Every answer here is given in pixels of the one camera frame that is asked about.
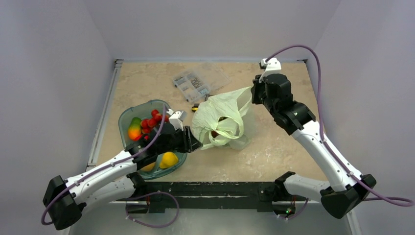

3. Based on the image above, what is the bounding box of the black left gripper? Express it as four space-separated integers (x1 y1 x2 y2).
157 125 202 155

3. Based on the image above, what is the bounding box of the green plastic bag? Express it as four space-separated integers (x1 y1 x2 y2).
191 87 257 150

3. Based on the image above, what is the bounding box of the red fake fruit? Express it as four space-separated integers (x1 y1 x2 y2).
211 131 219 138

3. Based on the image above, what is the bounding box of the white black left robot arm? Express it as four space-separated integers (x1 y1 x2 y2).
41 123 203 230

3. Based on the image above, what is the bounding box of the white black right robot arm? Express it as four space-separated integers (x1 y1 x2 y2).
251 73 376 219

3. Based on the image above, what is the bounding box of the yellow fake lemon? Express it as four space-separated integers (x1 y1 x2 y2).
159 152 179 169

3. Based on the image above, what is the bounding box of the red fake lychee bunch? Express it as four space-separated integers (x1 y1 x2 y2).
140 109 170 134

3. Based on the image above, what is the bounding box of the orange fake peach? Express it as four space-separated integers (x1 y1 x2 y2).
140 162 156 172

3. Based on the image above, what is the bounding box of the green orange fake mango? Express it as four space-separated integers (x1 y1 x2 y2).
128 117 142 141

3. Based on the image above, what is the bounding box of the yellow black screwdriver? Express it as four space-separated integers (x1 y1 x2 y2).
191 103 200 112

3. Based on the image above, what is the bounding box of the clear plastic screw box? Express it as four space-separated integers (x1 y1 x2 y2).
172 62 231 103

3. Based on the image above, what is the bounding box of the teal plastic tray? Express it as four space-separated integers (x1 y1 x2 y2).
118 99 188 181

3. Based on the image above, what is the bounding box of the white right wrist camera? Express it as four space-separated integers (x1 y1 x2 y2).
259 57 281 83

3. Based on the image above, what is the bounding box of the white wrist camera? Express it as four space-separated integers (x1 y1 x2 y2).
167 109 187 130
259 57 281 83

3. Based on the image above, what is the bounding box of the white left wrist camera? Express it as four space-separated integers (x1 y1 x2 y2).
167 109 187 130

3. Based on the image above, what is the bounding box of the black aluminium base frame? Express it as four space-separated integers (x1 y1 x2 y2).
60 60 362 235

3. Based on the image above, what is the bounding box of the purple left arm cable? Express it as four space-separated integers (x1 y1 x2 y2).
41 103 180 229

